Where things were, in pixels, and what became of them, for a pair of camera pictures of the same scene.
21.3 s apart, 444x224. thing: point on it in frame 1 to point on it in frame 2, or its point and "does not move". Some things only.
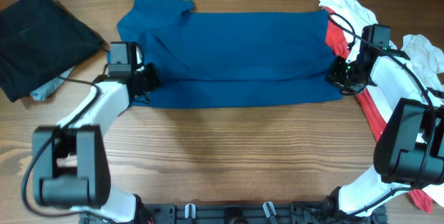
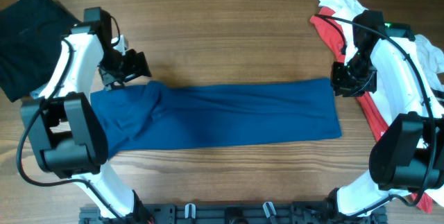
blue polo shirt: x=229 y=58 to x=150 y=116
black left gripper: x=154 y=79 to x=137 y=66
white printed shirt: x=428 y=62 does not move
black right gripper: x=334 y=77 does not move
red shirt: x=336 y=37 does not move
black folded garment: x=39 y=40 does not move
